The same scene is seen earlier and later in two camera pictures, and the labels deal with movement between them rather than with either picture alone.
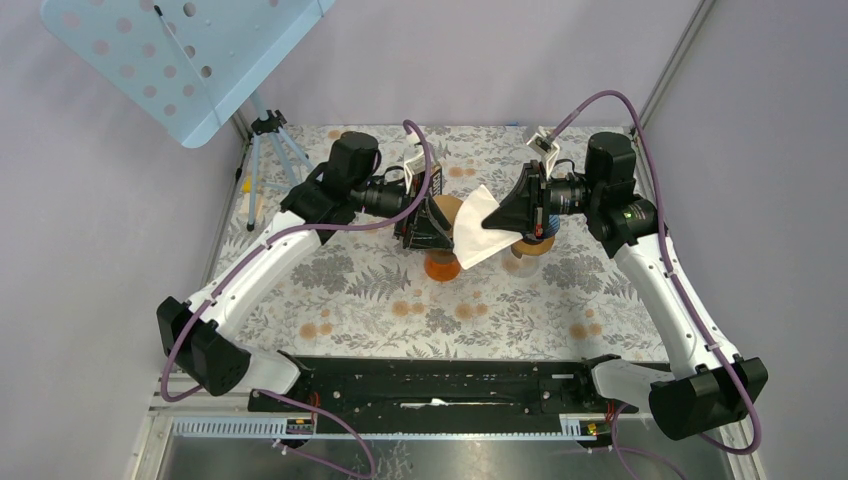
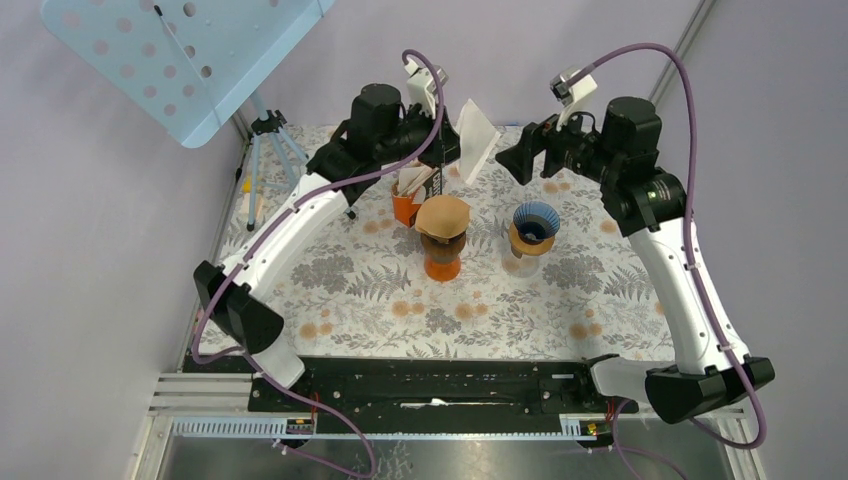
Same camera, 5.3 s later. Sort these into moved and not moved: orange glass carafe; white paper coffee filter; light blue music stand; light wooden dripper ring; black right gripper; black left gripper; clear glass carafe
Moved: black left gripper; white paper coffee filter; black right gripper
Not moved: light wooden dripper ring; orange glass carafe; clear glass carafe; light blue music stand
